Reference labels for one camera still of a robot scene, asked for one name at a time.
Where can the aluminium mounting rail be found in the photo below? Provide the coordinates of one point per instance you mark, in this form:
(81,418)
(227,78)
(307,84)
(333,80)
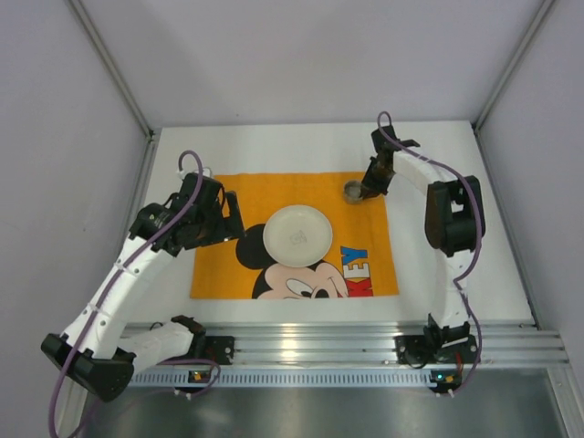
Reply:
(373,345)

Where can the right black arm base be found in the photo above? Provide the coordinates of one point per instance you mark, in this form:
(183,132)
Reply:
(418,351)

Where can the white round plate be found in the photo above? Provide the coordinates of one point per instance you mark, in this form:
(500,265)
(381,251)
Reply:
(297,236)

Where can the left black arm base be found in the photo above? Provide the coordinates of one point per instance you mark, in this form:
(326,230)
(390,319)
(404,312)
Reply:
(220,349)

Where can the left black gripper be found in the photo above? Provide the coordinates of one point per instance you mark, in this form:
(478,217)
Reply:
(219,224)

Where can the slotted grey cable duct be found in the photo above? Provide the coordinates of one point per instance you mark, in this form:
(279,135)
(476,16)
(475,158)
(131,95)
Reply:
(163,377)

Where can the orange Mickey placemat cloth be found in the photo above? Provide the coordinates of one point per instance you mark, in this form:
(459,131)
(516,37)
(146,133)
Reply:
(358,264)

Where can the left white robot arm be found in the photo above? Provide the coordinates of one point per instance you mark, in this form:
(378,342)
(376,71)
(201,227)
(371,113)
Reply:
(91,350)

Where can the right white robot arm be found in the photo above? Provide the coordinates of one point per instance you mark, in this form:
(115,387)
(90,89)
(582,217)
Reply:
(454,225)

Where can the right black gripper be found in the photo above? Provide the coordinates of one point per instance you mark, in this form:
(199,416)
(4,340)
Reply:
(377,172)

